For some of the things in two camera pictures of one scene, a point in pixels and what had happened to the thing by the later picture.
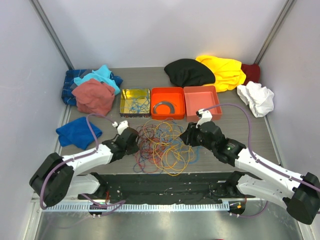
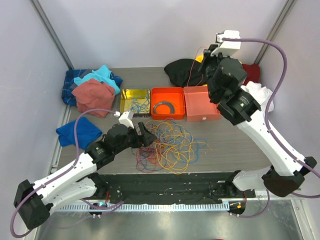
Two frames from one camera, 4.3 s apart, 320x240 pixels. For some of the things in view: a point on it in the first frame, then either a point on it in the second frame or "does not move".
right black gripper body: (194, 137) -> (210, 63)
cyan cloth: (103, 74) does not move
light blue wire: (140, 105) does not move
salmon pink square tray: (200, 97) does not move
